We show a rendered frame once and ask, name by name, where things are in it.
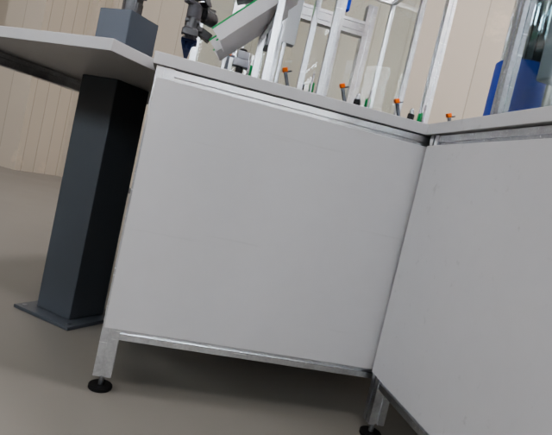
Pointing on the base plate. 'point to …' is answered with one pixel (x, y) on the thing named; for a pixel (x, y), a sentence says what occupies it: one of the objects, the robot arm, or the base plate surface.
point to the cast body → (241, 59)
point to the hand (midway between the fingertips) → (186, 50)
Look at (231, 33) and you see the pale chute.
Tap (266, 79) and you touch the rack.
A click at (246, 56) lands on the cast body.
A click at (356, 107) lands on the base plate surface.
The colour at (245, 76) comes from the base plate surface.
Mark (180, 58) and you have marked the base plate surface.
